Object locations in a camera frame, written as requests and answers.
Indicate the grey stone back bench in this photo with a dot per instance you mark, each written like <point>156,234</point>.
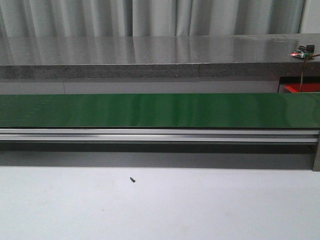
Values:
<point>106,57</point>

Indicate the red plastic bin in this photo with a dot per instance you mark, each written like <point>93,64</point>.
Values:
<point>305,88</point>

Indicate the green conveyor belt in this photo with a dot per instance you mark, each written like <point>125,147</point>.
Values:
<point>161,110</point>

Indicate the small green circuit board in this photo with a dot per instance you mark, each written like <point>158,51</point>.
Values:
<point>304,52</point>

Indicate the grey conveyor support leg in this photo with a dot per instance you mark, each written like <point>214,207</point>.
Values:
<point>316,155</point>

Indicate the grey curtain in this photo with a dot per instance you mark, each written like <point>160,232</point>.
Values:
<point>137,18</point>

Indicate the aluminium conveyor side rail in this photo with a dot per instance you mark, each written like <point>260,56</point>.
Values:
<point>162,135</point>

